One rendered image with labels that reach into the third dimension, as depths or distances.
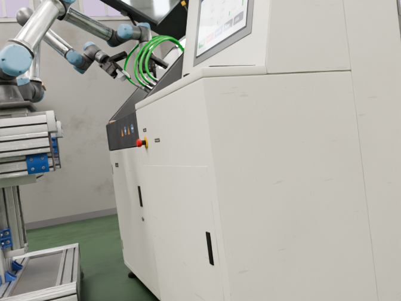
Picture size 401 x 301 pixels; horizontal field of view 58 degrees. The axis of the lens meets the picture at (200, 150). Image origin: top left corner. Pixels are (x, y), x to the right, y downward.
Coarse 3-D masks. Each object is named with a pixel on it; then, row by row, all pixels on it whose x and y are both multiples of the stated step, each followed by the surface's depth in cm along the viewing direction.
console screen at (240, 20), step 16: (208, 0) 154; (224, 0) 140; (240, 0) 128; (208, 16) 152; (224, 16) 138; (240, 16) 127; (208, 32) 150; (224, 32) 137; (240, 32) 126; (208, 48) 148; (224, 48) 136
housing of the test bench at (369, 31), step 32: (352, 0) 127; (384, 0) 134; (352, 32) 126; (384, 32) 133; (352, 64) 126; (384, 64) 133; (384, 96) 132; (384, 128) 132; (384, 160) 131; (384, 192) 131; (384, 224) 130; (384, 256) 130; (384, 288) 129
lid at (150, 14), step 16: (112, 0) 225; (128, 0) 221; (144, 0) 214; (160, 0) 209; (176, 0) 203; (144, 16) 233; (160, 16) 226; (176, 16) 216; (160, 32) 242; (176, 32) 235
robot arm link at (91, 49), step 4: (88, 44) 217; (92, 44) 217; (84, 48) 218; (88, 48) 217; (92, 48) 216; (96, 48) 216; (100, 48) 218; (84, 52) 218; (88, 52) 216; (92, 52) 216; (96, 52) 215; (88, 56) 216; (92, 56) 217
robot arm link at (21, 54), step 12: (48, 0) 161; (60, 0) 163; (72, 0) 166; (36, 12) 158; (48, 12) 160; (60, 12) 166; (36, 24) 156; (48, 24) 160; (24, 36) 152; (36, 36) 155; (12, 48) 145; (24, 48) 148; (0, 60) 144; (12, 60) 145; (24, 60) 149; (0, 72) 150; (12, 72) 147; (24, 72) 151
